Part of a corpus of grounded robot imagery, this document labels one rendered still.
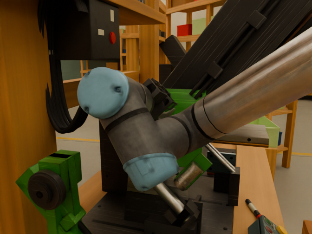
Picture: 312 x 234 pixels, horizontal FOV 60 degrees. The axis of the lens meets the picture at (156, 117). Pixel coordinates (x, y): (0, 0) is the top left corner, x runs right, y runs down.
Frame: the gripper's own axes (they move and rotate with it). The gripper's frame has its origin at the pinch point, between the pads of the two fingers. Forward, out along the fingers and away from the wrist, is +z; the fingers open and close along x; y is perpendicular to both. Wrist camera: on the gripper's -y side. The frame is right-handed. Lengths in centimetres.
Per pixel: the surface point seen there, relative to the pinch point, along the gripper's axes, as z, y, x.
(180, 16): 802, 131, 393
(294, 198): 225, 12, -100
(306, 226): 34, 9, -55
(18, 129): -20.9, -21.9, 13.4
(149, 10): 24.4, 18.8, 37.4
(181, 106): 2.4, 6.5, -2.2
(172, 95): 2.4, 6.6, 1.6
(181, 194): 4.7, -9.5, -20.2
